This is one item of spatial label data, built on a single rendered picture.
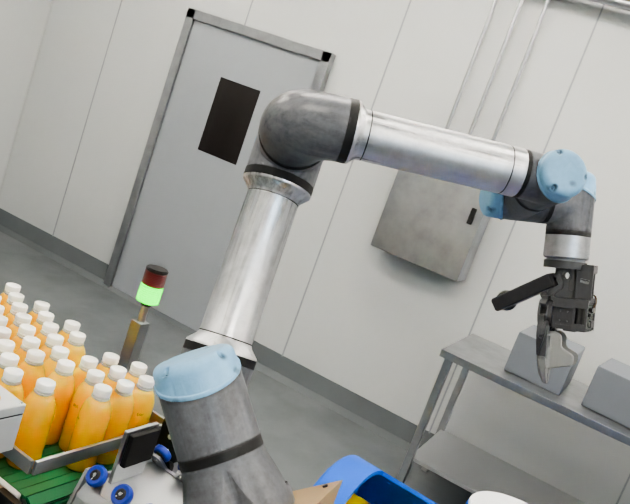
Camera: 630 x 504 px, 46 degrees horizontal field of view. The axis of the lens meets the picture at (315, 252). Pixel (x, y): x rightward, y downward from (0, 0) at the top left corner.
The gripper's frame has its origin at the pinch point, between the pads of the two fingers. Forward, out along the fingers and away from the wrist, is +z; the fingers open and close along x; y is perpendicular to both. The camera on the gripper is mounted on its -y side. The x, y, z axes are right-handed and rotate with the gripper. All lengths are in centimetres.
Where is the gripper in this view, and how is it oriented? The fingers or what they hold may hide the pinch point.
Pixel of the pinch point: (541, 375)
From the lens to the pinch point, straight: 134.9
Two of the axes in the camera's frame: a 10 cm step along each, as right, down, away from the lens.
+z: -1.0, 9.9, 0.0
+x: 5.1, 0.6, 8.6
